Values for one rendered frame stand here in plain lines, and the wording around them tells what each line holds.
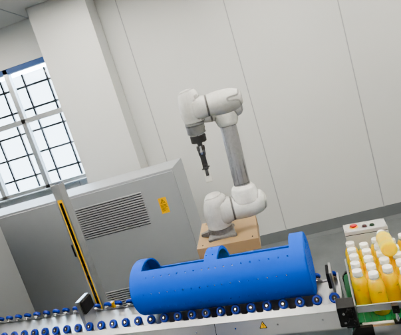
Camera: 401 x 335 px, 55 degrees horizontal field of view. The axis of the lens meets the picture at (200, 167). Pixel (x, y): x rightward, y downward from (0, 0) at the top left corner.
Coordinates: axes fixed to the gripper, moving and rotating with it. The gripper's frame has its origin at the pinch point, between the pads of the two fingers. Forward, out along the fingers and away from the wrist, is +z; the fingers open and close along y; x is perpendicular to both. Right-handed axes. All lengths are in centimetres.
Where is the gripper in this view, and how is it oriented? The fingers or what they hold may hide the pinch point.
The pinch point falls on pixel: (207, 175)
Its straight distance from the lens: 184.5
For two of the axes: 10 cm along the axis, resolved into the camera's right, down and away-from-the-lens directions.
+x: -9.7, 2.4, 0.5
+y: -0.1, -2.4, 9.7
